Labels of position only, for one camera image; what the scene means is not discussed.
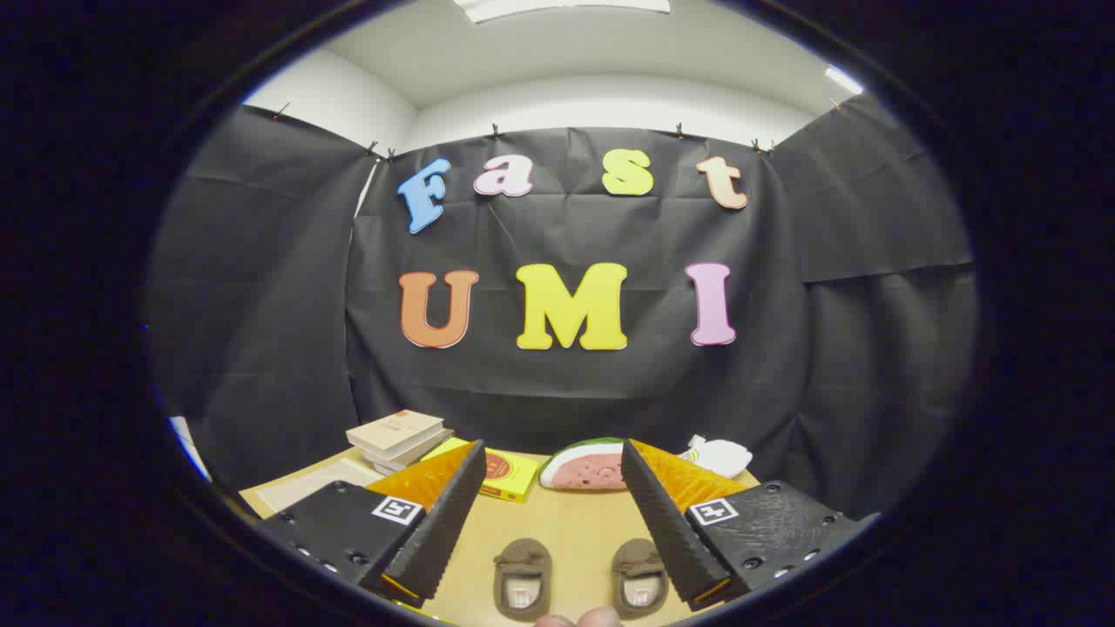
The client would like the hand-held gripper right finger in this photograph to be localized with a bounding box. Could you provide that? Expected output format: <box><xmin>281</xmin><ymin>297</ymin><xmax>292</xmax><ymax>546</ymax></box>
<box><xmin>621</xmin><ymin>438</ymin><xmax>879</xmax><ymax>611</ymax></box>

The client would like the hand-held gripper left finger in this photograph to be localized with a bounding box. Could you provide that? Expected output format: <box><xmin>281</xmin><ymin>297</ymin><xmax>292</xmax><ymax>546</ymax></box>
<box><xmin>260</xmin><ymin>440</ymin><xmax>488</xmax><ymax>609</ymax></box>

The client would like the brown suede shoe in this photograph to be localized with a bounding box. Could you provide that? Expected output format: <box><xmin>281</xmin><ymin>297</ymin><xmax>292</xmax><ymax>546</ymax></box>
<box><xmin>493</xmin><ymin>537</ymin><xmax>555</xmax><ymax>623</ymax></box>
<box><xmin>611</xmin><ymin>537</ymin><xmax>671</xmax><ymax>620</ymax></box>

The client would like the cream fabric storage box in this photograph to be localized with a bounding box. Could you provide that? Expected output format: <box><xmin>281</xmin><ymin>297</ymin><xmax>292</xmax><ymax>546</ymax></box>
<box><xmin>253</xmin><ymin>457</ymin><xmax>386</xmax><ymax>516</ymax></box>

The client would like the white plush toy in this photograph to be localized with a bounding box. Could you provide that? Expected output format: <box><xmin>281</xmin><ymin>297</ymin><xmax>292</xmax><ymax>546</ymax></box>
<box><xmin>679</xmin><ymin>435</ymin><xmax>753</xmax><ymax>479</ymax></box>

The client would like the grey-edged thick book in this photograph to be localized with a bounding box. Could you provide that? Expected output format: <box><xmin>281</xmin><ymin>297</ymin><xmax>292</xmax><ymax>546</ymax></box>
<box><xmin>361</xmin><ymin>428</ymin><xmax>455</xmax><ymax>469</ymax></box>

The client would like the watermelon slice plush toy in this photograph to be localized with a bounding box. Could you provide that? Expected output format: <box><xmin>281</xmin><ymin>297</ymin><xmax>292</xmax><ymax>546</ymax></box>
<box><xmin>537</xmin><ymin>437</ymin><xmax>630</xmax><ymax>491</ymax></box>

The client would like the yellow book with red circle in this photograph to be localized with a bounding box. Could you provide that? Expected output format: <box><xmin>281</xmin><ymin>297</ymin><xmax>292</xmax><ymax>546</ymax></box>
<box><xmin>421</xmin><ymin>437</ymin><xmax>541</xmax><ymax>503</ymax></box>

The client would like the beige paperback book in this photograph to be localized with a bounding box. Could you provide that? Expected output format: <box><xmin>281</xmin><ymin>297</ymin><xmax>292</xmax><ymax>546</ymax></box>
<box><xmin>346</xmin><ymin>409</ymin><xmax>446</xmax><ymax>452</ymax></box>

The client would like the black backdrop cloth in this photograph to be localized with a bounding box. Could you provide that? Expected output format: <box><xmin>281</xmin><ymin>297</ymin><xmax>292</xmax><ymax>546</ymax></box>
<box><xmin>144</xmin><ymin>91</ymin><xmax>981</xmax><ymax>522</ymax></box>

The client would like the long ceiling light panel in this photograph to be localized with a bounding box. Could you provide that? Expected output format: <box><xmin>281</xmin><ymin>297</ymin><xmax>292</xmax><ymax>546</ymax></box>
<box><xmin>453</xmin><ymin>0</ymin><xmax>672</xmax><ymax>24</ymax></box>

